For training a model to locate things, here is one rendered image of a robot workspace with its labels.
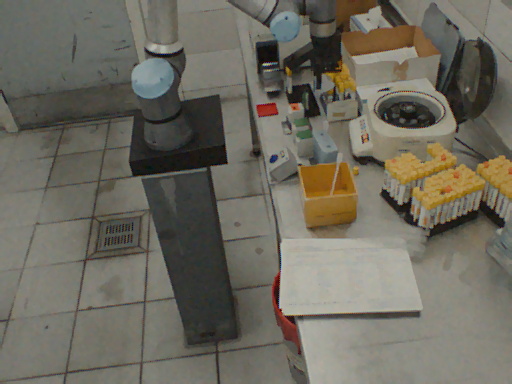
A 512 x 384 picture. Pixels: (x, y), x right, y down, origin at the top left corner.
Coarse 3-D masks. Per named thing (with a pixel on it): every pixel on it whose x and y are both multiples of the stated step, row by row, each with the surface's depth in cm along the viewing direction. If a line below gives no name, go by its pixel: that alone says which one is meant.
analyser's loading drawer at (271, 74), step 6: (258, 60) 201; (264, 60) 201; (270, 60) 201; (264, 66) 193; (270, 66) 193; (276, 66) 193; (264, 72) 189; (270, 72) 189; (276, 72) 189; (264, 78) 191; (270, 78) 190; (276, 78) 190; (270, 84) 186; (276, 84) 186; (282, 84) 187; (270, 90) 188
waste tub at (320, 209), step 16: (304, 176) 144; (320, 176) 144; (352, 176) 137; (304, 192) 134; (320, 192) 147; (336, 192) 147; (352, 192) 138; (304, 208) 137; (320, 208) 134; (336, 208) 134; (352, 208) 135; (320, 224) 138; (336, 224) 138
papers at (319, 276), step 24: (288, 240) 134; (312, 240) 133; (336, 240) 132; (288, 264) 128; (312, 264) 127; (336, 264) 126; (360, 264) 126; (384, 264) 125; (408, 264) 125; (288, 288) 122; (312, 288) 122; (336, 288) 121; (360, 288) 120; (384, 288) 120; (408, 288) 119; (288, 312) 117; (312, 312) 117; (336, 312) 116; (360, 312) 117; (384, 312) 116
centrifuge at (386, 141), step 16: (384, 96) 161; (400, 96) 162; (416, 96) 161; (432, 96) 159; (368, 112) 158; (432, 112) 160; (448, 112) 153; (352, 128) 164; (368, 128) 159; (384, 128) 149; (400, 128) 148; (416, 128) 147; (432, 128) 147; (448, 128) 147; (352, 144) 159; (368, 144) 154; (384, 144) 149; (400, 144) 148; (416, 144) 148; (432, 144) 147; (448, 144) 149; (384, 160) 153
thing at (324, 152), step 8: (320, 136) 151; (328, 136) 151; (320, 144) 148; (328, 144) 148; (320, 152) 149; (328, 152) 146; (336, 152) 147; (312, 160) 158; (320, 160) 151; (328, 160) 148; (336, 160) 148
